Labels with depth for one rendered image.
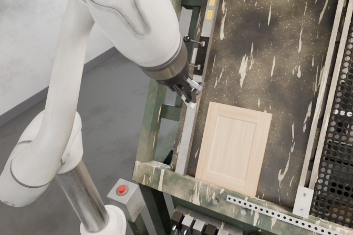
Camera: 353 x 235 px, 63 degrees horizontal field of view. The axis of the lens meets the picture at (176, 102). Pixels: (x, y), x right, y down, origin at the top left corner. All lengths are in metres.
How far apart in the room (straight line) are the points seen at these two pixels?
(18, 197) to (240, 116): 1.02
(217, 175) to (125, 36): 1.21
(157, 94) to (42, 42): 2.74
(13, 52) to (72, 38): 3.43
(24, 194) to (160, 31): 0.53
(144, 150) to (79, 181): 0.68
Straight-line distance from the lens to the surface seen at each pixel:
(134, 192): 1.54
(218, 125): 1.48
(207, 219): 1.61
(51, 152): 0.66
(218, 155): 1.50
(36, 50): 4.12
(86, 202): 1.11
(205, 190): 1.52
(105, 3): 0.36
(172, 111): 1.64
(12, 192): 0.79
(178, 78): 0.53
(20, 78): 4.12
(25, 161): 0.71
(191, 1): 1.70
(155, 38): 0.40
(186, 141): 1.53
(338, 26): 1.41
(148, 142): 1.63
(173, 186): 1.59
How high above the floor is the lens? 2.14
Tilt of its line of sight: 38 degrees down
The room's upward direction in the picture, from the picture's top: 10 degrees counter-clockwise
